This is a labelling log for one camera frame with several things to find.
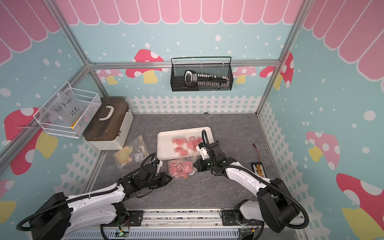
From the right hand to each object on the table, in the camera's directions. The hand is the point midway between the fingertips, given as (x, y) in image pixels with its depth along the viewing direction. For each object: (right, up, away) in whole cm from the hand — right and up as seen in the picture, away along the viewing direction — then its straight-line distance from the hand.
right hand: (193, 164), depth 83 cm
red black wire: (+43, +4, +15) cm, 45 cm away
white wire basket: (-57, +36, -2) cm, 67 cm away
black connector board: (+39, -4, +7) cm, 40 cm away
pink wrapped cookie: (-10, +11, +17) cm, 23 cm away
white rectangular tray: (-19, +11, +20) cm, 30 cm away
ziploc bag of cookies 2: (-40, +3, +13) cm, 43 cm away
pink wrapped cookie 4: (-2, +10, +16) cm, 19 cm away
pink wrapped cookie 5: (+1, +11, +18) cm, 21 cm away
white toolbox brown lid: (-48, +20, +2) cm, 52 cm away
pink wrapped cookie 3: (-7, +4, +16) cm, 18 cm away
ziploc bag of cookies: (-7, -3, +2) cm, 7 cm away
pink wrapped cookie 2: (-10, +7, +16) cm, 20 cm away
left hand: (-12, -9, -1) cm, 15 cm away
